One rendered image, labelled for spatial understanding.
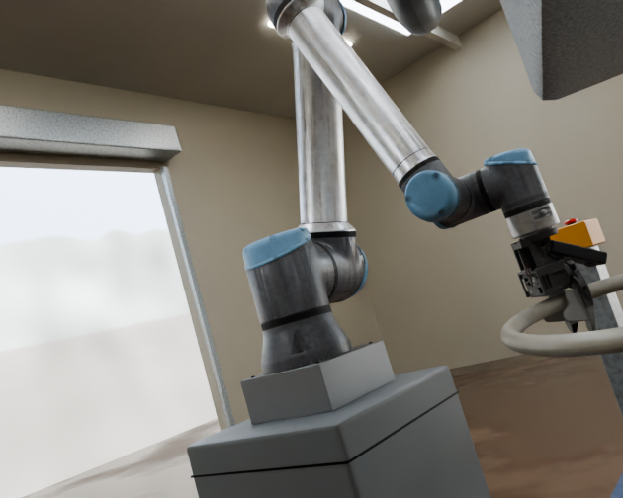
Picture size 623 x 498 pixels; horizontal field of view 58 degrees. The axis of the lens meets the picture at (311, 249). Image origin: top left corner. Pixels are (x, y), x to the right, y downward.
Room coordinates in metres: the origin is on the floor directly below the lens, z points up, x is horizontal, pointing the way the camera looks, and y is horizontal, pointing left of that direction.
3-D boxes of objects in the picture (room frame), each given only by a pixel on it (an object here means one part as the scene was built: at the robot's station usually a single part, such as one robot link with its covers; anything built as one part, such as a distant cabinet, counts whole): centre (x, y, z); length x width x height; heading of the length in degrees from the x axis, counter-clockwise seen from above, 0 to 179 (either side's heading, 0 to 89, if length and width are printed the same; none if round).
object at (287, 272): (1.17, 0.07, 1.12); 0.17 x 0.15 x 0.18; 150
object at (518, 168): (1.08, -0.42, 1.16); 0.10 x 0.09 x 0.12; 60
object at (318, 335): (1.16, 0.07, 0.99); 0.19 x 0.19 x 0.10
